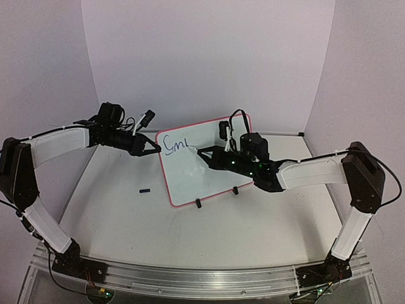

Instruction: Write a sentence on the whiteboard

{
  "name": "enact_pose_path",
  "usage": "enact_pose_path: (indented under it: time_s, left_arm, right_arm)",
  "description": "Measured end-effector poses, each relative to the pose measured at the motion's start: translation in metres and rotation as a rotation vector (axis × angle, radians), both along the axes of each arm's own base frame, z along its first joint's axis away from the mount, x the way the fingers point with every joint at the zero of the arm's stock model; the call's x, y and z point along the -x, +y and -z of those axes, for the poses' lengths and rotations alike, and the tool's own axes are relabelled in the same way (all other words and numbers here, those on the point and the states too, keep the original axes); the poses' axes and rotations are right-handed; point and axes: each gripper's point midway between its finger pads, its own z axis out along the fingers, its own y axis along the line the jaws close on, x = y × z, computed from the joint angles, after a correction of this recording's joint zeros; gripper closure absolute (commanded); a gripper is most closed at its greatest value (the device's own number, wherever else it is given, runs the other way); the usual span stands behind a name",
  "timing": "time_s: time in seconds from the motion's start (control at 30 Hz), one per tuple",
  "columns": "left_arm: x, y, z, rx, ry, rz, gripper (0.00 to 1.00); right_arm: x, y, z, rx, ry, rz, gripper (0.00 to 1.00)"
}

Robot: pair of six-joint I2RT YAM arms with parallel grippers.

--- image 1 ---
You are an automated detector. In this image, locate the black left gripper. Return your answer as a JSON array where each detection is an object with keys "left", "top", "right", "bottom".
[{"left": 101, "top": 126, "right": 161, "bottom": 156}]

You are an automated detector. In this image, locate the pink framed whiteboard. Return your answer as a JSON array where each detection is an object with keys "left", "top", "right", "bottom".
[{"left": 156, "top": 117, "right": 252, "bottom": 208}]

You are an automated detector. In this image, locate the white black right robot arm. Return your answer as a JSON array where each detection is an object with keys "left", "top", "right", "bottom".
[{"left": 197, "top": 133, "right": 385, "bottom": 276}]

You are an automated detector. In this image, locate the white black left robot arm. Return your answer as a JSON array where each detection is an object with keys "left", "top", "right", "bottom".
[{"left": 1, "top": 103, "right": 161, "bottom": 276}]

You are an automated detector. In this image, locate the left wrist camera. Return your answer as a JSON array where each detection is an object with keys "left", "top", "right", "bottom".
[{"left": 132, "top": 110, "right": 156, "bottom": 135}]

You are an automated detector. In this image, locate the aluminium table edge rail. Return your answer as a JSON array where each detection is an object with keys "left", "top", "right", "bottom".
[{"left": 106, "top": 129, "right": 306, "bottom": 137}]

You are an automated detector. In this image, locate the wire whiteboard stand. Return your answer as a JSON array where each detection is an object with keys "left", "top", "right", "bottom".
[{"left": 194, "top": 186, "right": 239, "bottom": 208}]

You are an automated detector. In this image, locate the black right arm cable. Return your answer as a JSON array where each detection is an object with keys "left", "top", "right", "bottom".
[{"left": 229, "top": 109, "right": 402, "bottom": 206}]

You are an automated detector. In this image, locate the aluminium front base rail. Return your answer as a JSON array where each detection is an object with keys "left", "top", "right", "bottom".
[{"left": 31, "top": 250, "right": 371, "bottom": 300}]

